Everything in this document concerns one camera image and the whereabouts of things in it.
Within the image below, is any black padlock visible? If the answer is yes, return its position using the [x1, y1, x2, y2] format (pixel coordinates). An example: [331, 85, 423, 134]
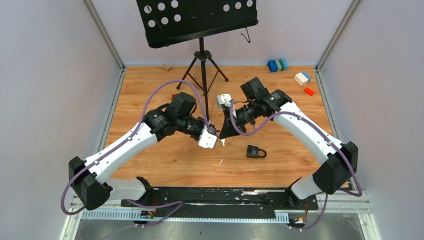
[246, 145, 267, 159]

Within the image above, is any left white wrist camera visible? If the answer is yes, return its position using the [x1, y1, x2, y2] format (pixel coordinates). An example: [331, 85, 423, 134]
[197, 127, 218, 149]

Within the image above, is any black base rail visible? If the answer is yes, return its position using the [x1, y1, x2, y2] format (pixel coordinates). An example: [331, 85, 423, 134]
[136, 187, 319, 218]

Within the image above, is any red block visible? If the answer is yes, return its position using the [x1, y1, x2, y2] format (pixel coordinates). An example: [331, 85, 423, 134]
[304, 87, 315, 96]

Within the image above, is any small wooden block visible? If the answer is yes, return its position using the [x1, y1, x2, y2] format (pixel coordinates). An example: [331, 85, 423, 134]
[161, 64, 172, 71]

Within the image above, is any white blue block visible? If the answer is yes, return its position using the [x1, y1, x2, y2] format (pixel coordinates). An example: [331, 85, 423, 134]
[294, 71, 312, 86]

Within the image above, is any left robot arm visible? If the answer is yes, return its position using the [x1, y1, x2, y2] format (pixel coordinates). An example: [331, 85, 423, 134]
[68, 92, 218, 211]

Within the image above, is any white slotted cable duct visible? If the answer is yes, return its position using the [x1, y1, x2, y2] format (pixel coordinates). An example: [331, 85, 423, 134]
[80, 209, 290, 224]

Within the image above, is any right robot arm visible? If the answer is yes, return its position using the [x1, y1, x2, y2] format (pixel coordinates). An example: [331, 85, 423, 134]
[216, 77, 359, 209]

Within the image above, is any black music stand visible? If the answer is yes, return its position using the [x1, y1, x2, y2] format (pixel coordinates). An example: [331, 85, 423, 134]
[136, 0, 259, 108]

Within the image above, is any blue green block stack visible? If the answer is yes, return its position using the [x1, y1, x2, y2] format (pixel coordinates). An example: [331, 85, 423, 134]
[267, 58, 289, 73]

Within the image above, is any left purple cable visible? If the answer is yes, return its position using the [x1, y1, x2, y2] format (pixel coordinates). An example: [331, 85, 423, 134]
[60, 79, 213, 216]

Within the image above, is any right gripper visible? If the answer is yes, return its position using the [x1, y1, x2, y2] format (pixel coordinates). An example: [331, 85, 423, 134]
[219, 100, 259, 140]

